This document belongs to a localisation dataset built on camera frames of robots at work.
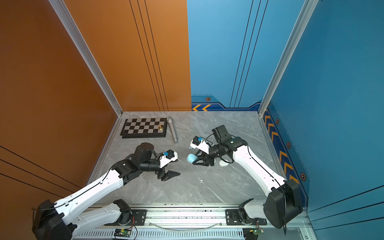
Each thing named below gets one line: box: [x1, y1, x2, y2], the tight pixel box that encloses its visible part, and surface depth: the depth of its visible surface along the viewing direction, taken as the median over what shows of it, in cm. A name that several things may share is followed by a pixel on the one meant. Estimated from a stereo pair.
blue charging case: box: [187, 153, 198, 164], surface depth 72 cm
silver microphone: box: [167, 118, 178, 144], surface depth 110 cm
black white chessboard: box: [120, 117, 168, 139], surface depth 108 cm
